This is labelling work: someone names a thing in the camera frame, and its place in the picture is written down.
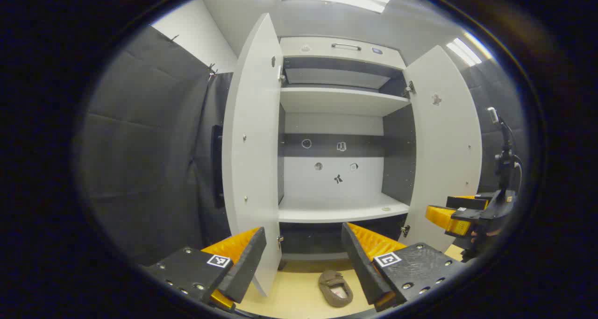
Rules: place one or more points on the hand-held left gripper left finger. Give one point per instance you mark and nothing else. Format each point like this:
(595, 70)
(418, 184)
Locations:
(245, 267)

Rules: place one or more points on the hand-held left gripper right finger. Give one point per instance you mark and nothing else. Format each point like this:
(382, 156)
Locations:
(362, 267)

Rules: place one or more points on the white cabinet shelf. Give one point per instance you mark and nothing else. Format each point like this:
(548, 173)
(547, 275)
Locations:
(336, 102)
(336, 209)

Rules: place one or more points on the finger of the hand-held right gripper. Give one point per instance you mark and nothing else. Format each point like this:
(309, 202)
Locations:
(467, 203)
(444, 218)

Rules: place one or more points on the brown slipper shoe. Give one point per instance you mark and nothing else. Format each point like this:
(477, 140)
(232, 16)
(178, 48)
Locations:
(329, 281)

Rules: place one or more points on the white cabinet door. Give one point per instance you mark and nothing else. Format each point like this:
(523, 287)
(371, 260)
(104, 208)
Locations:
(444, 160)
(252, 146)

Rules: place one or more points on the white shoe cabinet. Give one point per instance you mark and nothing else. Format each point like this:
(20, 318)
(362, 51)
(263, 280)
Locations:
(327, 179)

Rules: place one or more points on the black backdrop cloth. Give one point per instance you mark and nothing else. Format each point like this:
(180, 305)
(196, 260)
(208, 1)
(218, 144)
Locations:
(140, 146)

